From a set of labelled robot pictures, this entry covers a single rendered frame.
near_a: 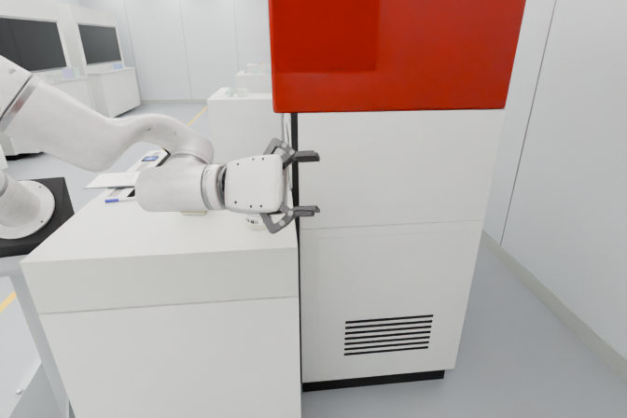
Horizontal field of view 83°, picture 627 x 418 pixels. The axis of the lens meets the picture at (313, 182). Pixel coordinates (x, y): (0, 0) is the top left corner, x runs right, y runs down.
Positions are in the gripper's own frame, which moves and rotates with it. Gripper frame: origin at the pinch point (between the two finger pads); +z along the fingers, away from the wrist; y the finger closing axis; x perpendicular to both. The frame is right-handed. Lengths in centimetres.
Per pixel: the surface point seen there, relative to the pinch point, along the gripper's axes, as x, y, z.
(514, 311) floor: -174, 36, 83
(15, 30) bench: -258, -286, -446
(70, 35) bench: -376, -371, -496
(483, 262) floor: -213, 8, 79
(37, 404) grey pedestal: -73, 65, -123
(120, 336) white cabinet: -28, 31, -55
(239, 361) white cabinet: -42, 39, -29
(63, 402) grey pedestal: -69, 62, -107
